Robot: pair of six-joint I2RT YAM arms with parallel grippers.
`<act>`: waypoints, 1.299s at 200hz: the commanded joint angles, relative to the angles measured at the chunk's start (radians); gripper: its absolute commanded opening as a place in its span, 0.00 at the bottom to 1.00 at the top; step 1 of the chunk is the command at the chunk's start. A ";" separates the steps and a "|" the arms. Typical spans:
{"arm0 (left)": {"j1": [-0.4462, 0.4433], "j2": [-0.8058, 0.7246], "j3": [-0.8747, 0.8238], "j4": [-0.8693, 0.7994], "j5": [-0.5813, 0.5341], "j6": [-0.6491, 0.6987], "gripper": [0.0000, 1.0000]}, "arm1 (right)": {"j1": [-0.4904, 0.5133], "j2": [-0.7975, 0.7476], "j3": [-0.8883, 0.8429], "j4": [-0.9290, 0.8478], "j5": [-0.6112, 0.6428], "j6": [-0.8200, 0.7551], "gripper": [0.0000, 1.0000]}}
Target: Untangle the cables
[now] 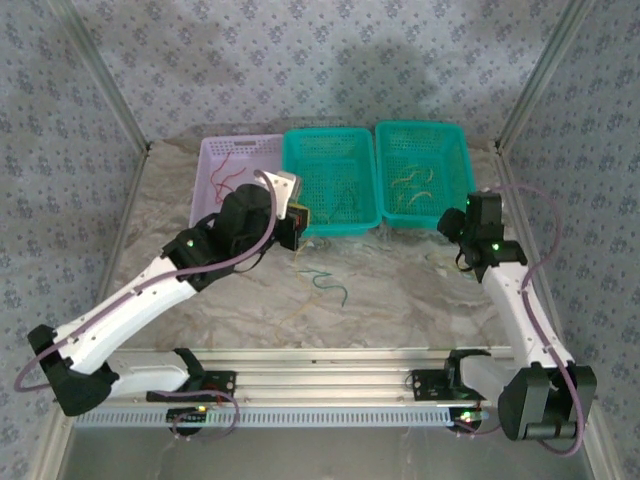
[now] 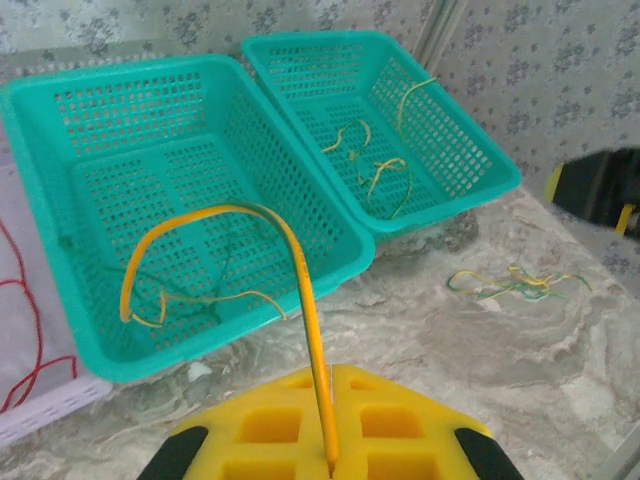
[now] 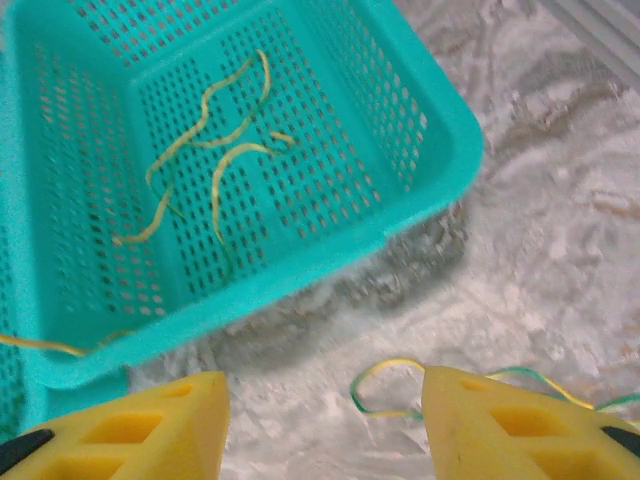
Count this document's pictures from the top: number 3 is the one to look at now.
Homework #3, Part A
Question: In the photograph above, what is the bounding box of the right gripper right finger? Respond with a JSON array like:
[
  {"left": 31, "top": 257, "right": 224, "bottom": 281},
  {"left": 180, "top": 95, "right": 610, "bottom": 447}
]
[{"left": 420, "top": 365, "right": 640, "bottom": 480}]

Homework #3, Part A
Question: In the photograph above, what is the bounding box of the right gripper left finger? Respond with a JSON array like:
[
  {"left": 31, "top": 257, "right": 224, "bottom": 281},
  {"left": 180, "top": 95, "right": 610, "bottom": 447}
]
[{"left": 0, "top": 370, "right": 231, "bottom": 480}]

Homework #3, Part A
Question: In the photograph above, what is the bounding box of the thin yellow wire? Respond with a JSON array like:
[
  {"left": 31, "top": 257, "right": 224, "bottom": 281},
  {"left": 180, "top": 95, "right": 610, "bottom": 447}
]
[{"left": 0, "top": 328, "right": 136, "bottom": 359}]

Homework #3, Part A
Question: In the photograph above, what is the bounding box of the thin green-yellow wire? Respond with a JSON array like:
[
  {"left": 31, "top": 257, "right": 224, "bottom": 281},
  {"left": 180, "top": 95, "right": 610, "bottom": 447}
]
[
  {"left": 112, "top": 58, "right": 254, "bottom": 246},
  {"left": 189, "top": 48, "right": 274, "bottom": 149},
  {"left": 210, "top": 130, "right": 297, "bottom": 279},
  {"left": 349, "top": 357, "right": 427, "bottom": 420},
  {"left": 484, "top": 366, "right": 640, "bottom": 414}
]

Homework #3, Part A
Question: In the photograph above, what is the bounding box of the aluminium side rail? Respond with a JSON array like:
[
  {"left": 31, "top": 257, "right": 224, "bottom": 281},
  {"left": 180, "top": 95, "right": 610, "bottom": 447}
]
[{"left": 542, "top": 0, "right": 640, "bottom": 71}]

